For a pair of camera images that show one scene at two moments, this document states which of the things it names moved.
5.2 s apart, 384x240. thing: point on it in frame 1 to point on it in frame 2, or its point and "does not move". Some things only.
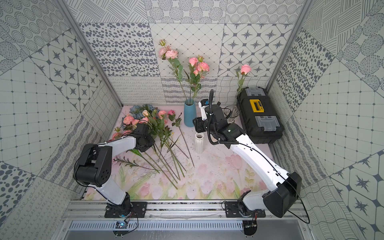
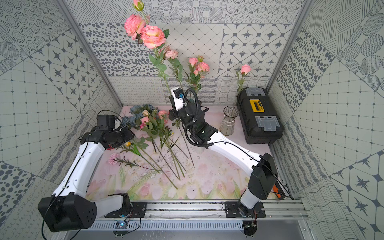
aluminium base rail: (95, 210) does not move
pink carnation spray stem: (167, 53) does not move
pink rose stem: (245, 69) does not move
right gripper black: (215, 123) to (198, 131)
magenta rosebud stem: (177, 122) does not move
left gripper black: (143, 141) to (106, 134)
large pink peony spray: (129, 125) to (150, 36)
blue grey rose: (137, 110) does not move
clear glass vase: (230, 112) does not move
